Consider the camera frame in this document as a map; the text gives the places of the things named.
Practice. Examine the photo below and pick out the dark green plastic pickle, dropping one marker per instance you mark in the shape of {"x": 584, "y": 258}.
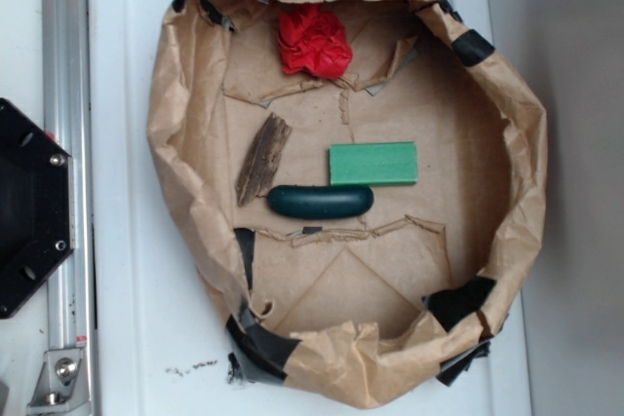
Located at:
{"x": 320, "y": 202}

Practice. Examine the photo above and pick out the brown paper bag tray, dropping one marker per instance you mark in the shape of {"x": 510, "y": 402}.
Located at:
{"x": 364, "y": 309}

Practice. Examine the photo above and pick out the brown wood bark piece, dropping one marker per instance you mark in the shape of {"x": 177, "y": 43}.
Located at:
{"x": 262, "y": 160}

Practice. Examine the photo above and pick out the green foam block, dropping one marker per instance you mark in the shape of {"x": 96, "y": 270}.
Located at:
{"x": 385, "y": 163}

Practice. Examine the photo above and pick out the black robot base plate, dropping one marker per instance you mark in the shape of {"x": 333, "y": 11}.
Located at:
{"x": 36, "y": 227}

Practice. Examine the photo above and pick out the aluminium extrusion rail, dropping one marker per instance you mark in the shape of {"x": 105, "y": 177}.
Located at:
{"x": 71, "y": 288}

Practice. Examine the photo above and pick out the metal corner bracket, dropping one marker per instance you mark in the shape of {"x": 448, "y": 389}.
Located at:
{"x": 62, "y": 385}

